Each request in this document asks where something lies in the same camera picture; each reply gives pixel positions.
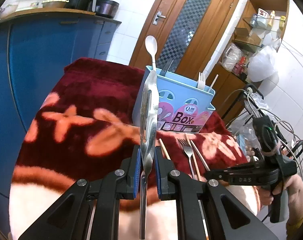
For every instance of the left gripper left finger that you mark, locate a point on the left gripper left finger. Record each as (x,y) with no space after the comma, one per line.
(90,209)

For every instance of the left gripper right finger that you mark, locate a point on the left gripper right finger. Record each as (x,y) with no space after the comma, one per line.
(205,210)

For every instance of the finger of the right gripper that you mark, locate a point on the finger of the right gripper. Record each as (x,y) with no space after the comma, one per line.
(258,173)

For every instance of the small steel fork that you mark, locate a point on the small steel fork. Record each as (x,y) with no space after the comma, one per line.
(189,152)

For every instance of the pink plastic fork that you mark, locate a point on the pink plastic fork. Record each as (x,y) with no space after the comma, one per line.
(201,81)

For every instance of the beige plastic spoon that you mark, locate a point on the beige plastic spoon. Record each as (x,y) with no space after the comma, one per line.
(152,48)

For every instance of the large steel fork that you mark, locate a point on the large steel fork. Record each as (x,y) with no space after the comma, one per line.
(166,67)

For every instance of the person's right hand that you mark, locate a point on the person's right hand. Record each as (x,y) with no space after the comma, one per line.
(293,185)

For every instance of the white plastic bag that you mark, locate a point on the white plastic bag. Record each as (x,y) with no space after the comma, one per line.
(262,64)

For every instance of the red floral fleece blanket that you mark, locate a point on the red floral fleece blanket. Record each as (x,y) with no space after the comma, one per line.
(84,130)

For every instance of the blue plastic utensil box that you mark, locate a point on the blue plastic utensil box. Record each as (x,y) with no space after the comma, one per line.
(182,106)

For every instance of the cardboard box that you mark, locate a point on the cardboard box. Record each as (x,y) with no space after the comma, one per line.
(243,35)

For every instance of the wooden shelf unit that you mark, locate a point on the wooden shelf unit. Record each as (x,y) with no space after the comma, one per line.
(227,81)

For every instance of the white jar red label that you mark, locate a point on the white jar red label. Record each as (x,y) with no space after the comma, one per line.
(262,18)

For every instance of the wooden door with glass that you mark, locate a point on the wooden door with glass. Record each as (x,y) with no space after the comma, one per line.
(189,34)

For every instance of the blue base cabinets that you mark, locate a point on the blue base cabinets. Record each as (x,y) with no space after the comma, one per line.
(34,49)

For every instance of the dark rice cooker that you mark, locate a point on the dark rice cooker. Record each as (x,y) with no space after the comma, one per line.
(106,8)

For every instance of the wooden cutting board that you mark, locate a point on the wooden cutting board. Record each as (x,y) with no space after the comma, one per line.
(45,11)

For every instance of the bowl of popcorn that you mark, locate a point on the bowl of popcorn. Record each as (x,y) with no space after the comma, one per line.
(54,3)

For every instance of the white ceramic bowl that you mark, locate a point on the white ceramic bowl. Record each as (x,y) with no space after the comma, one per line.
(8,9)

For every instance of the black wire rack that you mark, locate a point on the black wire rack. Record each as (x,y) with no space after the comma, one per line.
(254,107)

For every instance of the steel door handle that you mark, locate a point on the steel door handle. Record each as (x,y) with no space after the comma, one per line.
(157,17)

